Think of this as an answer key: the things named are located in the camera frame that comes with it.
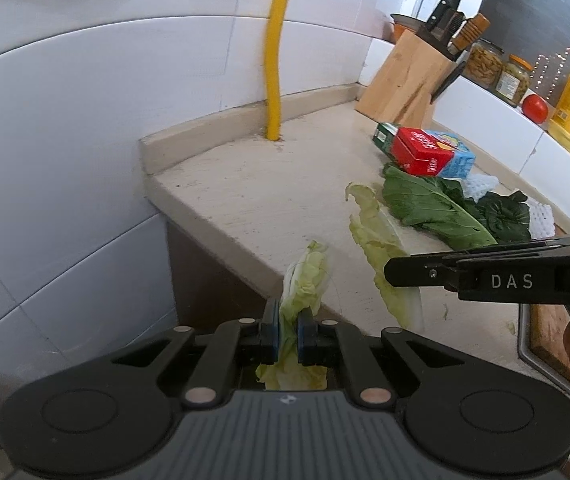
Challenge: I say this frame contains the labelled glass jar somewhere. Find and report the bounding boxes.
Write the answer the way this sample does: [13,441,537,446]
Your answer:
[494,54,535,106]

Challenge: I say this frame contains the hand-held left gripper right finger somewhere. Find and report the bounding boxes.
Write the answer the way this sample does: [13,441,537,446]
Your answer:
[295,309,466,409]

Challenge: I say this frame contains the red tomato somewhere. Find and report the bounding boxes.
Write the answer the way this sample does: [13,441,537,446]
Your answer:
[521,93,550,124]

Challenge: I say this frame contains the metal bowl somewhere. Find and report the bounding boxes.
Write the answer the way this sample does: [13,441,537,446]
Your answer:
[389,12,426,36]

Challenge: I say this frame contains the wooden knife block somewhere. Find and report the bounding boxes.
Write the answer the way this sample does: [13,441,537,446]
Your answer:
[354,29,461,131]

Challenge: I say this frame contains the brown cabinet door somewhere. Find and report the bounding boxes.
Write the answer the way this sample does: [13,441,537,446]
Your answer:
[164,219,287,342]

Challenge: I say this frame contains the red and blue drink carton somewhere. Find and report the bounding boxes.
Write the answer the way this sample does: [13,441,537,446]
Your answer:
[389,127,477,180]

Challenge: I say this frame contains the black-handled scissors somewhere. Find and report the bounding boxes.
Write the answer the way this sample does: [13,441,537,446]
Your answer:
[429,59,468,106]

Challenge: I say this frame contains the wooden-handled cleaver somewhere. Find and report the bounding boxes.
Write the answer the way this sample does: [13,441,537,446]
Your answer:
[452,12,492,54]

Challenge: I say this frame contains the wooden cutting board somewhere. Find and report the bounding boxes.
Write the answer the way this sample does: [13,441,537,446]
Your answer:
[529,302,570,377]

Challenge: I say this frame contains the glass jar of pickles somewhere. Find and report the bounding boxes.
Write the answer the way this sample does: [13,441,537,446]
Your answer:
[464,38,505,89]

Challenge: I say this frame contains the green bok choy leaf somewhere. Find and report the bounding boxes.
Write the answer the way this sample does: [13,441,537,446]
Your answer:
[381,163,498,250]

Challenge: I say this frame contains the white foam net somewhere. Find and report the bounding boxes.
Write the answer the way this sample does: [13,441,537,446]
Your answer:
[462,173,557,239]

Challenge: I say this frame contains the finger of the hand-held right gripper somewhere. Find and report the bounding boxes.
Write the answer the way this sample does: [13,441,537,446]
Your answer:
[383,253,462,290]
[440,232,570,267]

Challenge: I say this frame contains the yellow pipe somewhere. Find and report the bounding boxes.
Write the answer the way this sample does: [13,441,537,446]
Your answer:
[262,0,299,142]

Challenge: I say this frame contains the napa cabbage leaf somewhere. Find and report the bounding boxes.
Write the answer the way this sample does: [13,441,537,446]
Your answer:
[256,239,331,392]
[345,182,424,332]

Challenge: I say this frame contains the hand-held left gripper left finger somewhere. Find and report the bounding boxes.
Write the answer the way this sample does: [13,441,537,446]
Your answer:
[110,300,282,409]

